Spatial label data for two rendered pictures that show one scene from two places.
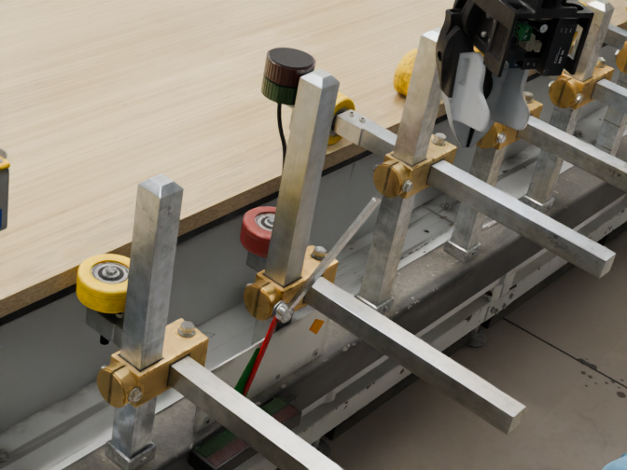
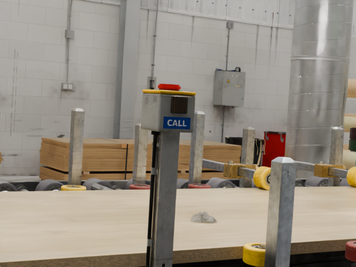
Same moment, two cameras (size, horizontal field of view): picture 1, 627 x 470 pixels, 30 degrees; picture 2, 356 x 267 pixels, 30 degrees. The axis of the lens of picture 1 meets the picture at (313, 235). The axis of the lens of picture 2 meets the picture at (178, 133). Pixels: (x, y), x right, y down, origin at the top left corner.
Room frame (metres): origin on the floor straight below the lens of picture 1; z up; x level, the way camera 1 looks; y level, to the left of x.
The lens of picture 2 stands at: (-0.18, -0.23, 1.21)
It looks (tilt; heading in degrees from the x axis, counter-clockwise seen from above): 3 degrees down; 27
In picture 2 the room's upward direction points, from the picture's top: 3 degrees clockwise
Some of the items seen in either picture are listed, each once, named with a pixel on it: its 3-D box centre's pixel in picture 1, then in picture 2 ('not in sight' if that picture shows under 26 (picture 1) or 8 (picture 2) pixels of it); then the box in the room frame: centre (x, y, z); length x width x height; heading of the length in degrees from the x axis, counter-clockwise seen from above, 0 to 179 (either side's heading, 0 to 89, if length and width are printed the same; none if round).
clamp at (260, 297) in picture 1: (288, 283); not in sight; (1.28, 0.02, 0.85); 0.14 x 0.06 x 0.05; 146
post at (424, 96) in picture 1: (402, 184); not in sight; (1.47, -0.11, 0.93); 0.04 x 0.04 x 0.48; 56
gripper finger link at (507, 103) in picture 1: (505, 106); not in sight; (0.88, -0.13, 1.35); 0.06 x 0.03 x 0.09; 29
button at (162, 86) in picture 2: not in sight; (169, 89); (0.84, 0.31, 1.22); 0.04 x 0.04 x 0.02
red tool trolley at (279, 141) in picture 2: not in sight; (288, 159); (9.40, 2.76, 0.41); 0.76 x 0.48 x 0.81; 156
